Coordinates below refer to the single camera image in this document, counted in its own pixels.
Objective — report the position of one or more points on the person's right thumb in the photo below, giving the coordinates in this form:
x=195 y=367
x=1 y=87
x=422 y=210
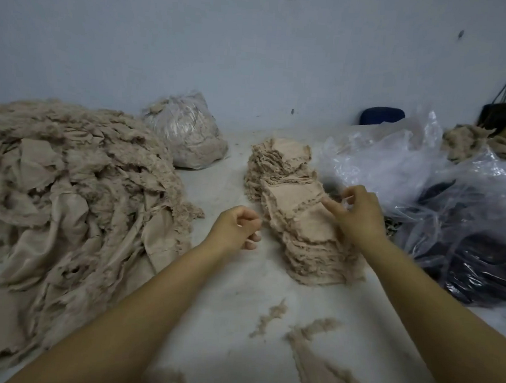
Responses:
x=333 y=209

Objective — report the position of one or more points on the blue cushion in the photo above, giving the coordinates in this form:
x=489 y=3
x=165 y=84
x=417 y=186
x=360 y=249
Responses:
x=381 y=115

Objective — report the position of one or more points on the clear bag of beige scraps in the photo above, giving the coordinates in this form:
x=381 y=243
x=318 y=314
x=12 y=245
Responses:
x=190 y=130

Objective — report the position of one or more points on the dark fabric in plastic bag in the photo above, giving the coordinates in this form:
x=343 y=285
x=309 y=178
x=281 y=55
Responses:
x=479 y=263

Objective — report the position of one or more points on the large clear plastic bag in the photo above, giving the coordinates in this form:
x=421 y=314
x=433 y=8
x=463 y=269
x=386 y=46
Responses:
x=462 y=197

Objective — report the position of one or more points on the large pile of beige fabric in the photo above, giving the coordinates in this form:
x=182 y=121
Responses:
x=72 y=212

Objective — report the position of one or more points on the small heap of beige cloth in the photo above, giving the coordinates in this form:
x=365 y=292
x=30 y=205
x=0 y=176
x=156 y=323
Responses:
x=465 y=140

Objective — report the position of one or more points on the person's left thumb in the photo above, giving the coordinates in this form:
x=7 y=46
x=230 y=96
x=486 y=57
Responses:
x=249 y=217

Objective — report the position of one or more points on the person's left forearm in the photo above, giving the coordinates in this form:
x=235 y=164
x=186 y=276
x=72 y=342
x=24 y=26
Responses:
x=134 y=314

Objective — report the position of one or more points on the person's right forearm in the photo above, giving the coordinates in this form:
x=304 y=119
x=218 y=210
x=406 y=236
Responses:
x=433 y=320

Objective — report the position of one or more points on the spotted patterned cloth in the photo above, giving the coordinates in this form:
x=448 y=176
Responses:
x=391 y=227

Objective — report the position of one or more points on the stack of beige fabric pieces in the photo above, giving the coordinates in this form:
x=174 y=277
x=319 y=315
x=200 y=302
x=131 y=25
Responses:
x=294 y=209

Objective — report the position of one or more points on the small beige lint scrap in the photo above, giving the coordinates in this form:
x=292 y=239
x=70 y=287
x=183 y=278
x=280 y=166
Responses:
x=271 y=316

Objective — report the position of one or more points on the person's right hand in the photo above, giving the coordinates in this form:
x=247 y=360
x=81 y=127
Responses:
x=362 y=221

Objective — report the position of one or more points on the black handbag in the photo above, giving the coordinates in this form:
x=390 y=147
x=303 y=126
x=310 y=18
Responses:
x=497 y=112

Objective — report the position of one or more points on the long frayed beige fabric scrap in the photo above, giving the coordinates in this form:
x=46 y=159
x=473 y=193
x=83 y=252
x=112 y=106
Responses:
x=323 y=373

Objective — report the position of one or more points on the person's left hand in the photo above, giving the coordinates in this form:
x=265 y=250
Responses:
x=229 y=230

